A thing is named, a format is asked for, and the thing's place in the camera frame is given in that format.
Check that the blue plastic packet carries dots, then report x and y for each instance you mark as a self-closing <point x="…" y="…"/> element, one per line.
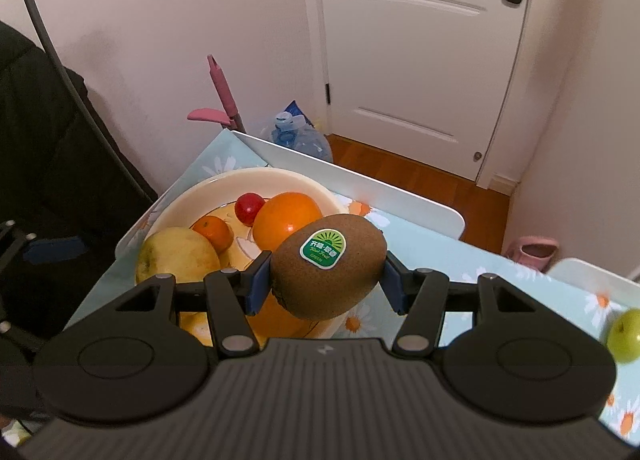
<point x="297" y="110"/>

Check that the large yellow apple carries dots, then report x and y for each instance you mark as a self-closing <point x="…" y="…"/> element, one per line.
<point x="175" y="255"/>

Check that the grey metal tube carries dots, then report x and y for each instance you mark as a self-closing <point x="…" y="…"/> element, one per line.
<point x="50" y="47"/>

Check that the black padded jacket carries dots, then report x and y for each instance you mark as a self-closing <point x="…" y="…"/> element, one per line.
<point x="50" y="150"/>

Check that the small mandarin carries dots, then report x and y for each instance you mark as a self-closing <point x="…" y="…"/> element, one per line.
<point x="214" y="235"/>

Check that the white panel door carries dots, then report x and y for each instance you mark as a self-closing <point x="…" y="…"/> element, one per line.
<point x="410" y="80"/>

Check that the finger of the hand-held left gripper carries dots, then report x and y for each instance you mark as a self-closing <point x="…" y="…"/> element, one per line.
<point x="20" y="339"/>
<point x="55" y="246"/>

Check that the large clear water bottle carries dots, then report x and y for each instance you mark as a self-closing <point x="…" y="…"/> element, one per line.
<point x="305" y="142"/>

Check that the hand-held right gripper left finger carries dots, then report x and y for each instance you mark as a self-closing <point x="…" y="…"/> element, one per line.
<point x="257" y="285"/>

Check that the orange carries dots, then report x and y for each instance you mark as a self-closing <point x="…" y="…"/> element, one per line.
<point x="285" y="220"/>
<point x="275" y="315"/>

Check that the brown kiwi with green sticker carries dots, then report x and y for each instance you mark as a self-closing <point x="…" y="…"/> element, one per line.
<point x="320" y="290"/>

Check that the pink cup on floor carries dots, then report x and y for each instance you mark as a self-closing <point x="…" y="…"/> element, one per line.
<point x="532" y="252"/>

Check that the green apple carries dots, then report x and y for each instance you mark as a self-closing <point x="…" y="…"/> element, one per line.
<point x="625" y="337"/>

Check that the red cherry tomato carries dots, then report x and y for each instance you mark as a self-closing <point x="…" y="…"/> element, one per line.
<point x="249" y="209"/>

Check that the white chair back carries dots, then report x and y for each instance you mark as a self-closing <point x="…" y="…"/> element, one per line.
<point x="595" y="275"/>

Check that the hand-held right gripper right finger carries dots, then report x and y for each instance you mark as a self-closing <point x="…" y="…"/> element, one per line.
<point x="395" y="280"/>

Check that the light blue daisy tablecloth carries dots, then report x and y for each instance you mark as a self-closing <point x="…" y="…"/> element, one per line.
<point x="450" y="252"/>

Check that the cream bowl with yellow print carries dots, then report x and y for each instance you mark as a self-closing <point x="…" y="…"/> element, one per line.
<point x="210" y="190"/>

